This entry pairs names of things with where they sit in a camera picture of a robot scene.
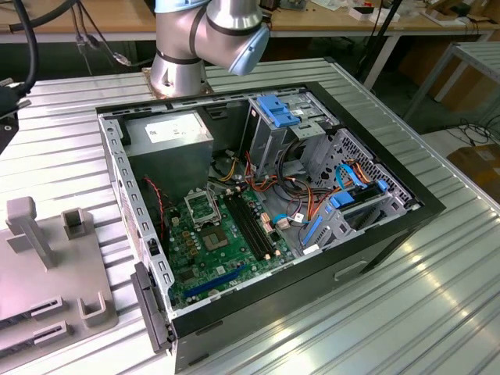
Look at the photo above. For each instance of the grey metal disk bay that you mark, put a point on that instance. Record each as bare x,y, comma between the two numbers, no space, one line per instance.
363,230

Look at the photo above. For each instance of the small white box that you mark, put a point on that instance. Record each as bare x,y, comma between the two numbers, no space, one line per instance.
375,15

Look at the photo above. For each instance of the labelled brown cardboard box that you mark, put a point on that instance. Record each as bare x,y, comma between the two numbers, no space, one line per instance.
476,168

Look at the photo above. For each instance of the dark grey case latch bar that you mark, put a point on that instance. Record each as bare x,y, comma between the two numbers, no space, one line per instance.
150,308

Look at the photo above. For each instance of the grey optical drive bay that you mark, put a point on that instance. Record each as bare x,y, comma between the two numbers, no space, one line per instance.
269,144

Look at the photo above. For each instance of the grey parts rack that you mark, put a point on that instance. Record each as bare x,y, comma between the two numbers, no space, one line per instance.
47,281

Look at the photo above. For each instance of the large brown cardboard box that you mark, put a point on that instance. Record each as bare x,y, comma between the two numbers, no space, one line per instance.
465,86

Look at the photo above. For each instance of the black open PC case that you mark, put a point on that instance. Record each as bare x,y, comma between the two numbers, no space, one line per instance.
273,304

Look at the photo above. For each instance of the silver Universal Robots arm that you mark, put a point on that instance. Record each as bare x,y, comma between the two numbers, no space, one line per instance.
218,27

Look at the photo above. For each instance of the grey slatted side table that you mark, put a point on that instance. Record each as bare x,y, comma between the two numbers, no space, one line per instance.
480,54

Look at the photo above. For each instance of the long wooden desk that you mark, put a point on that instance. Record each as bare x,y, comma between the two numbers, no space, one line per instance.
410,25

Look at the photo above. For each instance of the white camera on black mount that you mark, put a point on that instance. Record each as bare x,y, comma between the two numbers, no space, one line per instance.
8,136

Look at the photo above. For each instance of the grey power supply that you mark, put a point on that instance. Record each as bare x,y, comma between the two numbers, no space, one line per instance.
168,164

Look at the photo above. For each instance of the green motherboard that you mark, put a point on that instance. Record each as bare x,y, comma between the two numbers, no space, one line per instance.
218,265

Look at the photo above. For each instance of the metal locking lever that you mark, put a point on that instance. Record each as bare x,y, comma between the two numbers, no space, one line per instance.
216,207

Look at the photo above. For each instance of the blue plastic bay latch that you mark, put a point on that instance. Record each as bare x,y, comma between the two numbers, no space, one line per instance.
277,111

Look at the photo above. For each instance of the blue expansion slot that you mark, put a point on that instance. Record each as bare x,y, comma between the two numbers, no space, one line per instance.
215,283

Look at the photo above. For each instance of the CPU socket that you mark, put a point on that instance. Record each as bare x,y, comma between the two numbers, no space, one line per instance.
214,239

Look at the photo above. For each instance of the black case fan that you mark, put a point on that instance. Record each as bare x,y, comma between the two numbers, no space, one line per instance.
154,226

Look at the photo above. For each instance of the hard disk in blue carrier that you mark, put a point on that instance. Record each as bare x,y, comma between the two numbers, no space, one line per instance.
341,199

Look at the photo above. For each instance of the blue plastic rail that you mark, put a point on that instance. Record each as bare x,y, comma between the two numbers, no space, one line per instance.
312,232

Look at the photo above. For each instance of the black RAM slot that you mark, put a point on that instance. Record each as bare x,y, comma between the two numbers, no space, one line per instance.
259,223
248,226
243,226
254,224

